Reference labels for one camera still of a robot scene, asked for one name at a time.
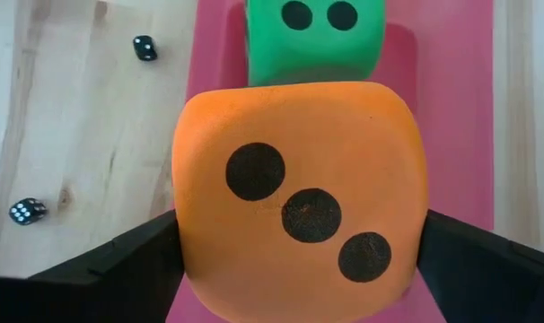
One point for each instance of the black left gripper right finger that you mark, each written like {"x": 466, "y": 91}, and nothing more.
{"x": 487, "y": 282}

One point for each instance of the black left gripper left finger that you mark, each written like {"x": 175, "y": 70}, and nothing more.
{"x": 97, "y": 287}

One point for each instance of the pink translucent plastic bin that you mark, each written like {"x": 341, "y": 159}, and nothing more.
{"x": 456, "y": 134}

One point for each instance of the large orange foam die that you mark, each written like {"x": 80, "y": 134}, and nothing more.
{"x": 299, "y": 125}

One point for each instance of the large green foam die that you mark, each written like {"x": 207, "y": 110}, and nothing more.
{"x": 312, "y": 49}

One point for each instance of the small black die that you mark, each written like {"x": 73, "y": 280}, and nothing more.
{"x": 145, "y": 48}
{"x": 27, "y": 212}

